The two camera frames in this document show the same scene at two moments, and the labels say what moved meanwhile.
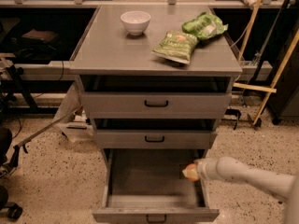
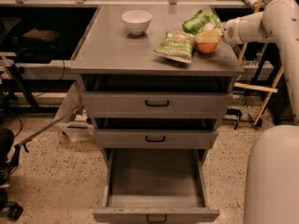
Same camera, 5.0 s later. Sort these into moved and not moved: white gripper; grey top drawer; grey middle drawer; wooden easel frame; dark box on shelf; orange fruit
Moved: white gripper; orange fruit
Not moved: wooden easel frame; dark box on shelf; grey middle drawer; grey top drawer
